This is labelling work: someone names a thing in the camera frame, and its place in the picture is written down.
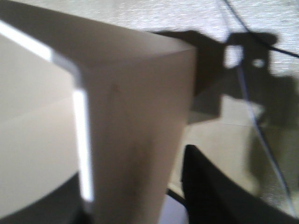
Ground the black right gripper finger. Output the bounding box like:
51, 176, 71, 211
181, 145, 299, 224

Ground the white plastic trash bin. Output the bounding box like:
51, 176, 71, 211
0, 0, 196, 224

